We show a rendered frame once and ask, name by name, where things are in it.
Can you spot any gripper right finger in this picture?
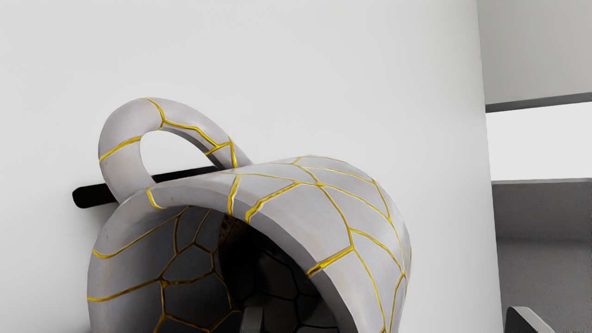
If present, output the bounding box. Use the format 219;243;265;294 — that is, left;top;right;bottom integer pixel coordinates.
505;306;556;333

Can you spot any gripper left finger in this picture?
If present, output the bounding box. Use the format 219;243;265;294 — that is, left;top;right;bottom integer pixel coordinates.
240;306;265;333

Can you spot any grey mug with gold cracks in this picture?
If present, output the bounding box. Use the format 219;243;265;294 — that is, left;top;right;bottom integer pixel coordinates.
86;97;413;333

